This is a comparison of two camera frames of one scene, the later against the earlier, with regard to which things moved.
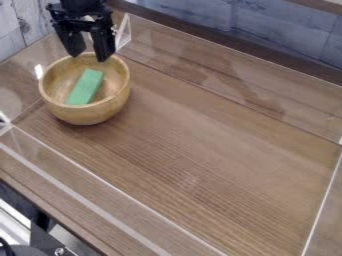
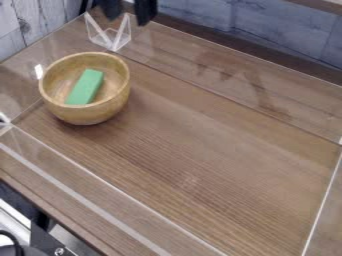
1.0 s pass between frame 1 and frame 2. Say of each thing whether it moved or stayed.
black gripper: moved
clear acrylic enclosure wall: stayed
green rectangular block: stayed
